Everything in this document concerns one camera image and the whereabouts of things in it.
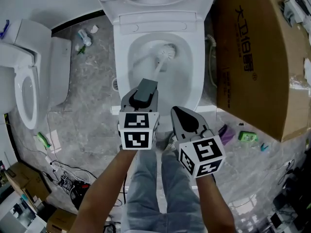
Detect white paper sheet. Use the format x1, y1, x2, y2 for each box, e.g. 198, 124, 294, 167
46, 129, 62, 152

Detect small cardboard box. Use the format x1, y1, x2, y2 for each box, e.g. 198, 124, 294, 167
46, 208, 78, 233

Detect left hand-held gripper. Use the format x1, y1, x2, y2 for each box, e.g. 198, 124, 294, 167
118, 87, 160, 151

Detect large cardboard box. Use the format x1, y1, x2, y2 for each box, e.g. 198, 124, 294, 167
210, 0, 311, 143

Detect white and blue bottle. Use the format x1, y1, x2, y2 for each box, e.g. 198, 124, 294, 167
77, 29, 92, 47

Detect black looped cable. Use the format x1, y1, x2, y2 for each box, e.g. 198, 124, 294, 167
278, 159, 296, 185

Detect purple cloth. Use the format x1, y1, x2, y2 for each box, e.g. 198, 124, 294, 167
218, 124, 236, 146

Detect person's right forearm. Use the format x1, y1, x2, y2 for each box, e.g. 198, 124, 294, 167
195, 176, 236, 233

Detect flat white tissue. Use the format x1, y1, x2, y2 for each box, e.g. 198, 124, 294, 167
303, 58, 311, 84

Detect blue plastic clip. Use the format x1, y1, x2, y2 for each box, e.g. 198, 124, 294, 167
0, 19, 10, 38

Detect white toilet with raised lid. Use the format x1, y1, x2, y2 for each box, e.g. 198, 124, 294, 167
89, 0, 220, 132

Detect brown cardboard box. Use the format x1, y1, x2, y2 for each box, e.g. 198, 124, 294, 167
4, 161, 52, 203

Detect small white box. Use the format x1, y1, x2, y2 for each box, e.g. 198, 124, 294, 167
284, 0, 308, 24

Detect black long tool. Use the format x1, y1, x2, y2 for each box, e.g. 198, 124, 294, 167
294, 0, 311, 17

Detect person's right shoe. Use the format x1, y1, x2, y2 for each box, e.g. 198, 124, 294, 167
162, 132, 178, 151

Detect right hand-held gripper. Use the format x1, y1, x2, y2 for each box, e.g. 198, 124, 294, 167
171, 106, 226, 180

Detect white toilet with tank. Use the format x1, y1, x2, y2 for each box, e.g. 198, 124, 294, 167
0, 18, 72, 130

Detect person's left forearm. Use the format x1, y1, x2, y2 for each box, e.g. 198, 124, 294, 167
69, 149, 138, 233

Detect green spray bottle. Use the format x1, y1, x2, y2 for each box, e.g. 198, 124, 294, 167
36, 132, 52, 149

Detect person's blue jeans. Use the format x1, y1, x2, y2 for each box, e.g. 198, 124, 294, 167
121, 144, 207, 233

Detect white toilet brush grey grip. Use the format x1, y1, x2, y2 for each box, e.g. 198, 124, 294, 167
134, 43, 177, 108

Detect black cable tangle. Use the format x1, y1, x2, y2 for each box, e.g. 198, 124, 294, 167
41, 160, 98, 210

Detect grey flexible hose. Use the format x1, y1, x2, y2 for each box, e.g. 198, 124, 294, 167
206, 34, 218, 88

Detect white power strip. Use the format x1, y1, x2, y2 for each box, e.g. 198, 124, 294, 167
45, 155, 60, 173

